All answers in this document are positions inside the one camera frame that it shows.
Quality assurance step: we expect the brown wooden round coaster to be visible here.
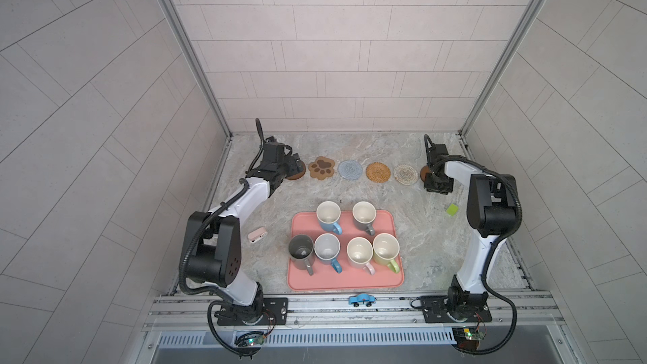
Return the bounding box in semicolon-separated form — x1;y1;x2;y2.
286;166;307;181
420;165;430;182

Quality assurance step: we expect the multicolour knitted round coaster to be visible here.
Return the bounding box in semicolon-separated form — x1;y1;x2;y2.
394;164;420;186

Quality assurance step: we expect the woven rattan round coaster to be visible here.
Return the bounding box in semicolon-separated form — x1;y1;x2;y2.
366;162;391;183

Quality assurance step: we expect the blue knitted round coaster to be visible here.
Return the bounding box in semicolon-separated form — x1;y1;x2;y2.
338;160;364;180

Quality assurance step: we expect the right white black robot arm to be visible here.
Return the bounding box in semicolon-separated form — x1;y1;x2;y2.
421;134;523;357

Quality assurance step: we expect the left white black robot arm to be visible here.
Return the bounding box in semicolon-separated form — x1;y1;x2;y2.
179;136;305;324

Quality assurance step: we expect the green small object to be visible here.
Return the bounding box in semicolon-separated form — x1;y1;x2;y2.
446;204;459;216

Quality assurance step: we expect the cork paw print coaster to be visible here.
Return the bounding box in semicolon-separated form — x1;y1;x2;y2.
308;156;335;180

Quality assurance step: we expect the pink small object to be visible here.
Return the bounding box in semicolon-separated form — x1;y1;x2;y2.
247;227;268;244

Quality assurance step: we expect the dark grey mug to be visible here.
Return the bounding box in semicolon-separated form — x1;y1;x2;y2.
288;234;316;276

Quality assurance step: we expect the pink rectangular tray mat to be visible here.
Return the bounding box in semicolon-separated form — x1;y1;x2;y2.
287;210;404;292

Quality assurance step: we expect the small blue toy car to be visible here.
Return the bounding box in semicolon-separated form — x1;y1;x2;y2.
348;293;376;308

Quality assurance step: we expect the right circuit board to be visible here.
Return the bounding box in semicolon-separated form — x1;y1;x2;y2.
453;327;486;352

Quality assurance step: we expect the circuit board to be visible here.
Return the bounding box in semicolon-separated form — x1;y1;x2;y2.
453;327;486;352
235;331;266;348

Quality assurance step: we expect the left circuit board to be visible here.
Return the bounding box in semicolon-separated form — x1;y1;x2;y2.
235;331;266;348

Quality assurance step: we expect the white mug blue handle rear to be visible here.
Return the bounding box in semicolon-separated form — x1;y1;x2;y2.
316;201;342;235

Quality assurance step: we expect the white mug green handle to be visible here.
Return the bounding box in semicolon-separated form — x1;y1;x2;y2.
372;234;400;274

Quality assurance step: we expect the grey mug blue handle front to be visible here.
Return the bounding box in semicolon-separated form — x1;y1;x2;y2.
314;233;342;274

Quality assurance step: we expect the white mug pink handle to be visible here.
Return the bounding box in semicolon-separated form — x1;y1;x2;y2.
346;237;376;276

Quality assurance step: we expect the aluminium mounting rail frame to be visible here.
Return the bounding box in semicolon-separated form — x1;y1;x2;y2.
141;290;564;335

